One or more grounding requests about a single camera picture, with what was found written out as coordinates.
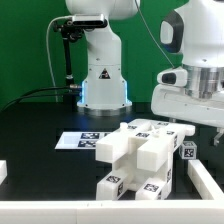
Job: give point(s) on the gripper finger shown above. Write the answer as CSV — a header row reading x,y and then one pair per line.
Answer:
x,y
218,136

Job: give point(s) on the white chair back frame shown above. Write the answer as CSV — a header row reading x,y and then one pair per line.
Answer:
x,y
150,140

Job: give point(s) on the white block at left edge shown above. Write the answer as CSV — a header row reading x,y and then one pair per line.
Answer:
x,y
3,170

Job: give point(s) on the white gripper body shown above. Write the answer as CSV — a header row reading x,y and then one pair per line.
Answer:
x,y
172,102

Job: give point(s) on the white tagged cube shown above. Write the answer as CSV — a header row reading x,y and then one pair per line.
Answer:
x,y
188,150

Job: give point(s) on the white marker base plate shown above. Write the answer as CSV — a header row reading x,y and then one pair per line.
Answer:
x,y
79,140

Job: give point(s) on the black camera stand pole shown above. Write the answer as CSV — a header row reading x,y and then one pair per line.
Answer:
x,y
70,98

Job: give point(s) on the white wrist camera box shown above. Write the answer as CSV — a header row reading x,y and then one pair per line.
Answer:
x,y
173,77

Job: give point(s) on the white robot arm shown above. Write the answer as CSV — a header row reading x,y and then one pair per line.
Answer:
x,y
192,92

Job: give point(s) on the white obstacle wall frame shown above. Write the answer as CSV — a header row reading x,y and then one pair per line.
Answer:
x,y
208,210

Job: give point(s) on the black camera on stand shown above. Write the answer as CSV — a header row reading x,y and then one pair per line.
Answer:
x,y
74,26

